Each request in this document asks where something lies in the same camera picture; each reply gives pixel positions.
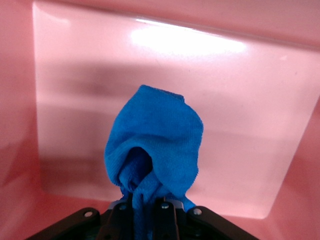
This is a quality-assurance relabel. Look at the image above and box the blue cloth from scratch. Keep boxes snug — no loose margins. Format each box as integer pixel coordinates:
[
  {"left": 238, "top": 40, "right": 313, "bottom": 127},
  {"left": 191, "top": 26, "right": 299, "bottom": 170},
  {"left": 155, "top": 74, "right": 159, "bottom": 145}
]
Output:
[{"left": 103, "top": 84, "right": 205, "bottom": 240}]

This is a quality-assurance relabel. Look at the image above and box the pink plastic bin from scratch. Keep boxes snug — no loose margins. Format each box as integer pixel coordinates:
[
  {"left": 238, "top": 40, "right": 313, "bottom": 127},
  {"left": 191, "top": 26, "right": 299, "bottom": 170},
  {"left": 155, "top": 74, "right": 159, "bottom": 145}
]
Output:
[{"left": 0, "top": 0, "right": 320, "bottom": 240}]

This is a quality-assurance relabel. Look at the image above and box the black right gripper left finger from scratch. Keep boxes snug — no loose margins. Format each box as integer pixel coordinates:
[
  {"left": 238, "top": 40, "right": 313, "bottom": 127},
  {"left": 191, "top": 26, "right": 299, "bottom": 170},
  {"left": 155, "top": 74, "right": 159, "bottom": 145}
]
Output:
[{"left": 24, "top": 199, "right": 135, "bottom": 240}]

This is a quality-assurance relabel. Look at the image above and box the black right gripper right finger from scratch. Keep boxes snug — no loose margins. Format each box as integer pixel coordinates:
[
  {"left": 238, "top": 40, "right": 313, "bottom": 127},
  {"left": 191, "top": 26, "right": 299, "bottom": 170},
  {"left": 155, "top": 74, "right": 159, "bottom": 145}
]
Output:
[{"left": 149, "top": 199, "right": 261, "bottom": 240}]

